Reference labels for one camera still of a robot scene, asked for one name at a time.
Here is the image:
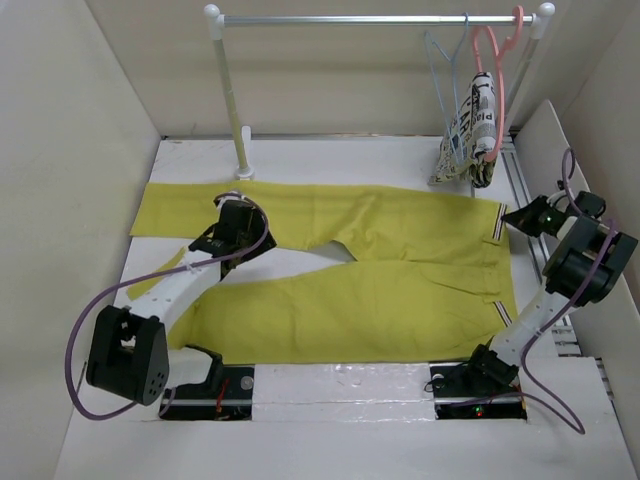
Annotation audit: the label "aluminium side rail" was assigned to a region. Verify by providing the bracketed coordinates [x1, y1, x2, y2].
[500, 137, 582, 358]

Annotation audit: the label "yellow trousers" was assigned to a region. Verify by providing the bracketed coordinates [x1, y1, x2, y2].
[131, 181, 516, 364]

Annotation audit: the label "light blue wire hanger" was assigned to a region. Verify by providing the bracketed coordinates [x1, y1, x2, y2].
[423, 12, 470, 165]

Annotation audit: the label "newspaper print garment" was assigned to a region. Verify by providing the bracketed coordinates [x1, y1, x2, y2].
[428, 72, 497, 188]

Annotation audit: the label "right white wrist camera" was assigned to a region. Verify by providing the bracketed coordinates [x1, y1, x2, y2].
[546, 190, 570, 211]

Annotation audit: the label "white clothes rack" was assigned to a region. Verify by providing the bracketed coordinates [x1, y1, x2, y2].
[203, 2, 556, 179]

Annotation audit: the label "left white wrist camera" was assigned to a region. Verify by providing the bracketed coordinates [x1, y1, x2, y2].
[213, 191, 255, 211]

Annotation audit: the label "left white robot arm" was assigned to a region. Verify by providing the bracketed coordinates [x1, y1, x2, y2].
[86, 192, 276, 406]

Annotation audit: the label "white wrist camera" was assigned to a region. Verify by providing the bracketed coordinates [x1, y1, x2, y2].
[213, 191, 255, 211]
[546, 190, 570, 211]

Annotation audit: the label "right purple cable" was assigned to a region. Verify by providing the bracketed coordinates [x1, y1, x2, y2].
[517, 147, 619, 435]

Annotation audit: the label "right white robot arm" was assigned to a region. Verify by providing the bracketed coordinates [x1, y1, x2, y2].
[458, 191, 638, 397]

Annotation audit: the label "white foam block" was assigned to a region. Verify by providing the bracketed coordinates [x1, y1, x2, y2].
[252, 363, 435, 423]

